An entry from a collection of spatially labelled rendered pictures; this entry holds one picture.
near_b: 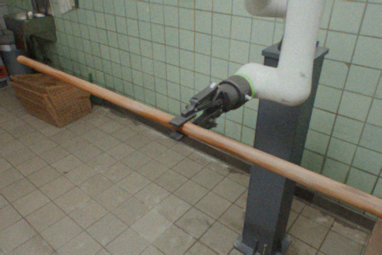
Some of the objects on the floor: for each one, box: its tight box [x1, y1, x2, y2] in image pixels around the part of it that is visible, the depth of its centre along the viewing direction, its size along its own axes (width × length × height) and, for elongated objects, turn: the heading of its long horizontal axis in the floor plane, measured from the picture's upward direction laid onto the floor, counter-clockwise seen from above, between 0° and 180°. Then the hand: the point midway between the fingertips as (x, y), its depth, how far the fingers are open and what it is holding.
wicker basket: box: [14, 92, 92, 128], centre depth 319 cm, size 49×56×28 cm
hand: (182, 125), depth 74 cm, fingers closed on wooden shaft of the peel, 3 cm apart
